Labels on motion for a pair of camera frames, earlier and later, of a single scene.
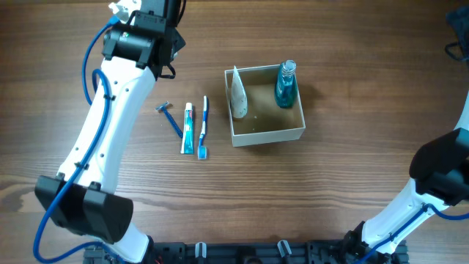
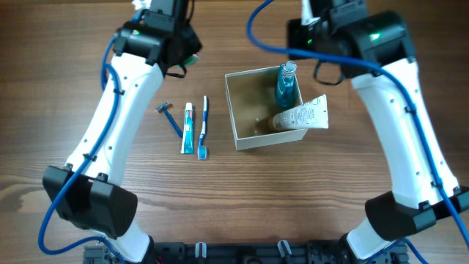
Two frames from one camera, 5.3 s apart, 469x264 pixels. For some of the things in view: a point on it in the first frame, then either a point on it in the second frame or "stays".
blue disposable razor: [162, 108] stays
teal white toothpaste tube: [187, 136] stays
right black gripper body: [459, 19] to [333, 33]
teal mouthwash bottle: [286, 87] stays
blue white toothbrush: [201, 149] stays
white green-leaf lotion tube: [239, 101] to [311, 115]
